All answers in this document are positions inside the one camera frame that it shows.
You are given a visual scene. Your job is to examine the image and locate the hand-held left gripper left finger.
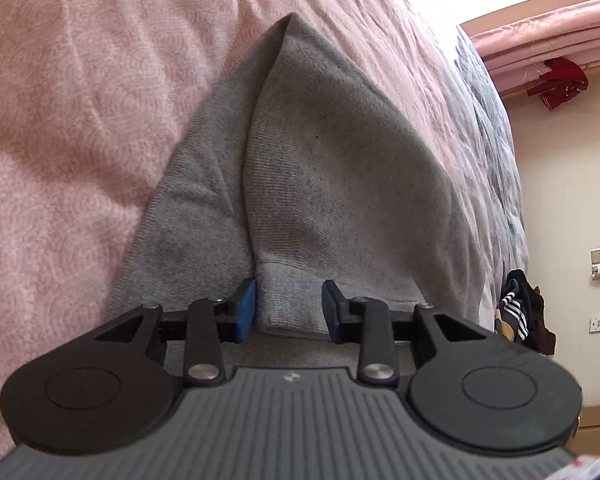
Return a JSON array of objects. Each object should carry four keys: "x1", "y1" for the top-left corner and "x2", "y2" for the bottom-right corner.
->
[{"x1": 94, "y1": 277, "x2": 257, "y2": 387}]

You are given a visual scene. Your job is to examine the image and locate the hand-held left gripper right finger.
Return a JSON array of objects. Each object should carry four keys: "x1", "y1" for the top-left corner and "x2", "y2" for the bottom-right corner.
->
[{"x1": 321, "y1": 280, "x2": 486, "y2": 387}]

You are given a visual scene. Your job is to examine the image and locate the grey sweatshirt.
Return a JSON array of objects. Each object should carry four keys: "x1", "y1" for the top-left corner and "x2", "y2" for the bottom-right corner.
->
[{"x1": 102, "y1": 11, "x2": 488, "y2": 368}]

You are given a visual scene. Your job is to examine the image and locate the black garment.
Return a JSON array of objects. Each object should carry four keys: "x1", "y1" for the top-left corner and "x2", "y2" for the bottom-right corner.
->
[{"x1": 502, "y1": 269, "x2": 531, "y2": 291}]

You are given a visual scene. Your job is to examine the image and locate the dark brown garment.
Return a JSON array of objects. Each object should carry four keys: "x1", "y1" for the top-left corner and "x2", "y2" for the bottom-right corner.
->
[{"x1": 525, "y1": 285, "x2": 556, "y2": 356}]

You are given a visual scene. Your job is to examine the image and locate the pink grey striped blanket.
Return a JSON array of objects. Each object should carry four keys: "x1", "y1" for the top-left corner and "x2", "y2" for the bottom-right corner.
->
[{"x1": 0, "y1": 0, "x2": 526, "y2": 466}]

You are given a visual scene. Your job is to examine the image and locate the wooden pole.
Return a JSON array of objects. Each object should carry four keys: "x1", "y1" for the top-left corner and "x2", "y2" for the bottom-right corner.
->
[{"x1": 502, "y1": 57, "x2": 600, "y2": 101}]

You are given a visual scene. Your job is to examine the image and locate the red cloth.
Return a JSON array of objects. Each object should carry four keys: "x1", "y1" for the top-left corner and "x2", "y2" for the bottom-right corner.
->
[{"x1": 526, "y1": 57, "x2": 590, "y2": 110}]

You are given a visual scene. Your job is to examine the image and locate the pink curtain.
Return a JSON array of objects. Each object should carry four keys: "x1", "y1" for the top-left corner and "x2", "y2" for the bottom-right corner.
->
[{"x1": 460, "y1": 0, "x2": 600, "y2": 93}]

